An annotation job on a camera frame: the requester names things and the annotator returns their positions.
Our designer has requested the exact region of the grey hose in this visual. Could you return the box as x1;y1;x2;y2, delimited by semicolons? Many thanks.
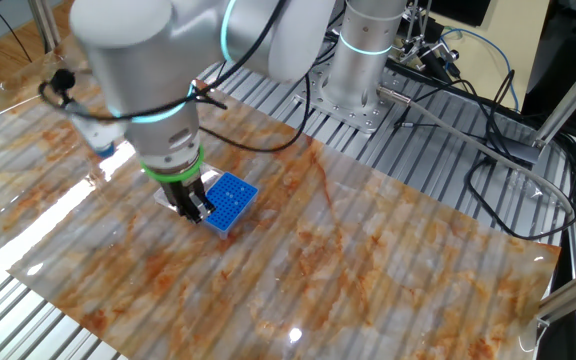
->
376;84;576;224

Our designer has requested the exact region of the blue pipette tip holder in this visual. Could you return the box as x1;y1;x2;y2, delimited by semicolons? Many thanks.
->
200;171;260;240

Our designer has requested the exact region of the green wrist ring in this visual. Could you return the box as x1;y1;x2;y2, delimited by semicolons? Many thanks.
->
139;143;207;184

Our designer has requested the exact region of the grey adapter box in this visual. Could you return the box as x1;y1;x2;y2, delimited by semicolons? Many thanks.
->
505;139;543;164

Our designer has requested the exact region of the black screen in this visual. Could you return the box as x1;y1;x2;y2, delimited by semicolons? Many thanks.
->
430;0;494;27

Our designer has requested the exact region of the aluminium frame post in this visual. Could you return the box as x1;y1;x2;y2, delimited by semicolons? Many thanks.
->
532;42;576;150
26;0;63;54
535;259;576;326

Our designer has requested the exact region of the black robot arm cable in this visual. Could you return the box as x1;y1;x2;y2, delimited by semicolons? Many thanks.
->
37;0;315;154

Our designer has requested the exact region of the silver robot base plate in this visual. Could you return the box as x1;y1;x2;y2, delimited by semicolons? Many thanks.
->
291;62;412;135

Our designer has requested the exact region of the orange marble pattern mat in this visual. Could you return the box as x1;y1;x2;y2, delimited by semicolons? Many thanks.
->
0;33;563;360

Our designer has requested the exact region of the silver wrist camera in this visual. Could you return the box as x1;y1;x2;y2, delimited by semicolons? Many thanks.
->
65;99;123;160

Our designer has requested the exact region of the black looped cable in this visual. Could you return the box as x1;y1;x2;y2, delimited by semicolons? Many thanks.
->
392;69;576;242

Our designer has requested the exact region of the metal clamp stand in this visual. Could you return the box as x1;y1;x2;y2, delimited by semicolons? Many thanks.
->
397;0;462;74

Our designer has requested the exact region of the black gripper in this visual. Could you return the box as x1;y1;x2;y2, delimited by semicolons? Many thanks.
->
160;174;218;225

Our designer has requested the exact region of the clear plastic holder lid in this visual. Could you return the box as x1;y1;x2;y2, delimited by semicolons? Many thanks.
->
153;162;225;212

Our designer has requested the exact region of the blue cable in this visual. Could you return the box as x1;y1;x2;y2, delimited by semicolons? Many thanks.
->
440;27;522;112

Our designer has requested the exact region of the beige cabinet panel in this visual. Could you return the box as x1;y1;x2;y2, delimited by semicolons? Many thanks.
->
437;0;553;112

